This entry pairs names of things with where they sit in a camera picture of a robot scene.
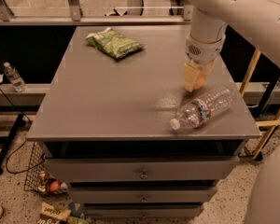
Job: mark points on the small water bottle on ledge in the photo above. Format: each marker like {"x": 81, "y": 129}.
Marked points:
{"x": 14, "y": 77}

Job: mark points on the grey drawer cabinet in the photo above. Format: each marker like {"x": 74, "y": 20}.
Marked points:
{"x": 105, "y": 121}

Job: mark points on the orange fruit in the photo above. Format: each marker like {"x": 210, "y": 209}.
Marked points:
{"x": 199, "y": 82}

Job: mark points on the top drawer knob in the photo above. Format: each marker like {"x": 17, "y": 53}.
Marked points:
{"x": 143, "y": 175}

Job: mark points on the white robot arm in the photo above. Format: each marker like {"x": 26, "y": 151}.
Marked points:
{"x": 257, "y": 21}

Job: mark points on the yellow snack bag on floor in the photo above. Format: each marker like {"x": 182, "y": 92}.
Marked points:
{"x": 50, "y": 215}

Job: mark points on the clear plastic water bottle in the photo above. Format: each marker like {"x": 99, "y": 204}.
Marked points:
{"x": 203, "y": 108}

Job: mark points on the green chip bag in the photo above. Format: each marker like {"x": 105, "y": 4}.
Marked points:
{"x": 113, "y": 43}

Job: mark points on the wire basket on floor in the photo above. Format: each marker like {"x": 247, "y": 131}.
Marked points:
{"x": 38, "y": 178}

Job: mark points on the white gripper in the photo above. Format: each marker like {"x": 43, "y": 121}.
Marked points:
{"x": 204, "y": 52}

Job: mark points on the orange ball in basket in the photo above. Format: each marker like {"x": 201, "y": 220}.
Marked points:
{"x": 54, "y": 186}

